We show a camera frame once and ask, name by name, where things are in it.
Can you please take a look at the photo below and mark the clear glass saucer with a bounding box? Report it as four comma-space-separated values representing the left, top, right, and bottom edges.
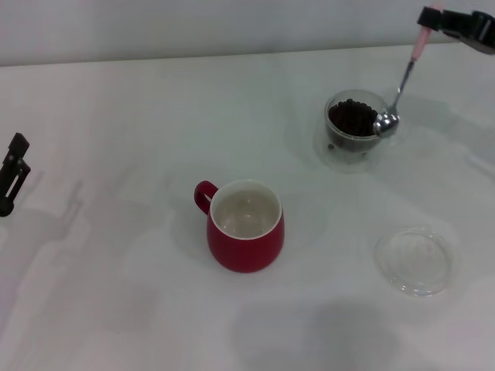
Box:
314, 122, 388, 175

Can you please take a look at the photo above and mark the small clear glass dish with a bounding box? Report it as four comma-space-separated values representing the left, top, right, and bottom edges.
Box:
374, 226, 456, 298

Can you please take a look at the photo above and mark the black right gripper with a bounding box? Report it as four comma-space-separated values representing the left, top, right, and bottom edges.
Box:
416, 6, 495, 55

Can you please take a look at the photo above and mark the red ceramic mug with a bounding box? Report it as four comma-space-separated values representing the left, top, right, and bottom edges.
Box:
193, 178, 285, 274

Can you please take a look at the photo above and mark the coffee bean pile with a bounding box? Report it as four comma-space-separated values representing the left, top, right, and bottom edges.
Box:
326, 98, 380, 151

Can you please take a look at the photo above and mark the clear glass cup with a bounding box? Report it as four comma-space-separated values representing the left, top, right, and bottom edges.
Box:
323, 89, 403, 154

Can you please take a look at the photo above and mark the pink handled metal spoon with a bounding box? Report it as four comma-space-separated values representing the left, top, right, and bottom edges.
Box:
373, 2, 441, 138

